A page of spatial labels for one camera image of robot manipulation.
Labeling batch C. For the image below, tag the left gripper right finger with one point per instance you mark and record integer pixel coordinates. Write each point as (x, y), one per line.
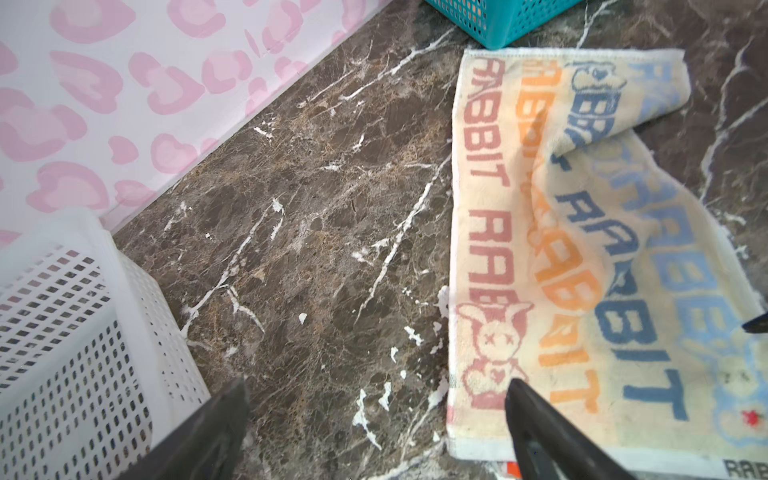
(547, 445)

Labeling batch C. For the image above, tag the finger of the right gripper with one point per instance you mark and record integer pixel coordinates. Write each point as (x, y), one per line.
(758, 325)

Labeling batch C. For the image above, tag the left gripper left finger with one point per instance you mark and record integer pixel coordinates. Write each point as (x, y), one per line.
(205, 446)

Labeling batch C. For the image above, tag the cream rabbit text towel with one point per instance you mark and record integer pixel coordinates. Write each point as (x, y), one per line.
(581, 267)

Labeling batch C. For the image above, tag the white plastic basket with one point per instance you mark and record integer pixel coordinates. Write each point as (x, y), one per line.
(95, 371)

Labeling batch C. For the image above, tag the teal plastic basket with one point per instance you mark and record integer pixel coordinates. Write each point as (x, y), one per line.
(497, 23)

